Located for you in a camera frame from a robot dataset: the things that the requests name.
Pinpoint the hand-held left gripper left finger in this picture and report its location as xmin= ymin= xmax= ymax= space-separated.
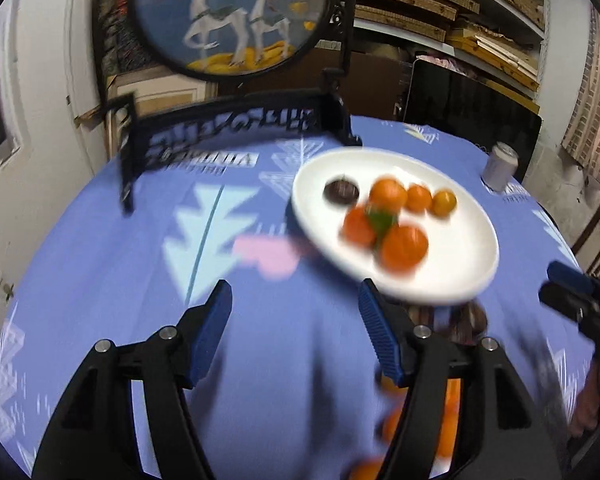
xmin=32 ymin=280 xmax=232 ymax=480

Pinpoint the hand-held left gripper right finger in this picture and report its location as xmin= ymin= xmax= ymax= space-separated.
xmin=358 ymin=279 xmax=563 ymax=480

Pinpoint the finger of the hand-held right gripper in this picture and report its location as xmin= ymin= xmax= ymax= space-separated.
xmin=539 ymin=282 xmax=600 ymax=323
xmin=547 ymin=261 xmax=600 ymax=306

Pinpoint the dark brown wrinkled fruit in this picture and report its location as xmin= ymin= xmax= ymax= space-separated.
xmin=410 ymin=305 xmax=438 ymax=331

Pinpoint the orange tangerine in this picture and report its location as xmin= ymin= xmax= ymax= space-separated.
xmin=379 ymin=224 xmax=430 ymax=276
xmin=347 ymin=460 xmax=386 ymax=480
xmin=380 ymin=405 xmax=406 ymax=443
xmin=369 ymin=176 xmax=408 ymax=213
xmin=341 ymin=206 xmax=378 ymax=248
xmin=405 ymin=184 xmax=433 ymax=213

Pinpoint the dark purple passion fruit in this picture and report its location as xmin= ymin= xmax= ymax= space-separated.
xmin=450 ymin=305 xmax=488 ymax=343

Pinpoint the white round plate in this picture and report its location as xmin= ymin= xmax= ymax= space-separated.
xmin=291 ymin=147 xmax=501 ymax=308

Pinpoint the yellow-orange tangerine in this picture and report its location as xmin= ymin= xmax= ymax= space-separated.
xmin=437 ymin=377 xmax=463 ymax=456

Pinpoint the wooden chair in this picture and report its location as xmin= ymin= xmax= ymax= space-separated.
xmin=570 ymin=205 xmax=600 ymax=286

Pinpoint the green leaf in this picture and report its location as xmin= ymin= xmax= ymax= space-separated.
xmin=365 ymin=205 xmax=398 ymax=241

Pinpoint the silver drink can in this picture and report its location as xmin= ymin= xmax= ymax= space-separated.
xmin=481 ymin=142 xmax=520 ymax=193

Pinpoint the small yellow kumquat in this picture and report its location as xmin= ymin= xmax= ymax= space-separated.
xmin=431 ymin=189 xmax=458 ymax=218

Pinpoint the black flat panel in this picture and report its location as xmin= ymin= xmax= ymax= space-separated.
xmin=402 ymin=57 xmax=543 ymax=183

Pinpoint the brown cardboard box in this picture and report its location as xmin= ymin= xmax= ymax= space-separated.
xmin=347 ymin=45 xmax=416 ymax=121

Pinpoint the pink cloth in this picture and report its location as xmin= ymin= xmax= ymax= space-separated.
xmin=415 ymin=52 xmax=461 ymax=71

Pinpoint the stack of woven boxes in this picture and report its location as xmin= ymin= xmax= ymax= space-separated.
xmin=352 ymin=0 xmax=548 ymax=98

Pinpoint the round deer embroidery table screen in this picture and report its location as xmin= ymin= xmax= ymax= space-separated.
xmin=92 ymin=0 xmax=363 ymax=213

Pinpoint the white wall shelf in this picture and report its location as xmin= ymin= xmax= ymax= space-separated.
xmin=352 ymin=0 xmax=551 ymax=101

